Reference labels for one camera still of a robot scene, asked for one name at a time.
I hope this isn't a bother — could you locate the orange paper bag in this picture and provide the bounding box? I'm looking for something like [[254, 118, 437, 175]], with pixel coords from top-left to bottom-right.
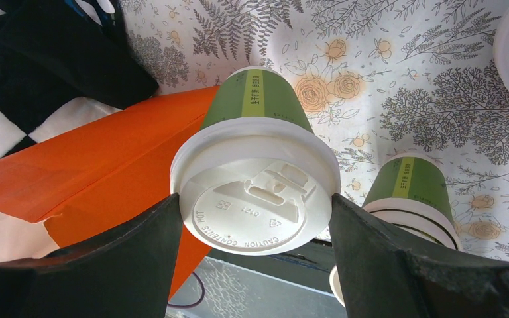
[[0, 85, 220, 301]]

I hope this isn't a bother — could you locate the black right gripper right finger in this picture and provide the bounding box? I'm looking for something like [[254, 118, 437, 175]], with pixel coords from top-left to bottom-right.
[[329, 194, 509, 317]]

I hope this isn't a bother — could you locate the blue white striped cloth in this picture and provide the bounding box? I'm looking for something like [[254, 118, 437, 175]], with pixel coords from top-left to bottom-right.
[[64, 0, 123, 28]]

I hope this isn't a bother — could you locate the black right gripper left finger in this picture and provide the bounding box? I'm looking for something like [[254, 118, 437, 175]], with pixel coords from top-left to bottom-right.
[[0, 194, 182, 317]]

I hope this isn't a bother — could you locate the black white checkered blanket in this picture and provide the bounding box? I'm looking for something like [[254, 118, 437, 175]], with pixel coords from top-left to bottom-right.
[[0, 0, 161, 170]]

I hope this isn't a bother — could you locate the floral table mat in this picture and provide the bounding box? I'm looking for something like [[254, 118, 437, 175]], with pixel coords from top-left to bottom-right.
[[121, 1, 509, 260]]

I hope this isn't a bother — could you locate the white plastic cup lid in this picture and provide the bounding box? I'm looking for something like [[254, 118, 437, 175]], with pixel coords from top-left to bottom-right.
[[170, 117, 341, 256]]

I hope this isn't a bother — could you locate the green paper coffee cup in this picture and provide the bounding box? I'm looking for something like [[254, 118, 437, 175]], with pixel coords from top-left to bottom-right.
[[201, 66, 313, 132]]

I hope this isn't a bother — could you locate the stack of green paper cups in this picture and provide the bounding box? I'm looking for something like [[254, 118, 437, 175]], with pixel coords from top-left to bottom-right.
[[328, 152, 463, 308]]

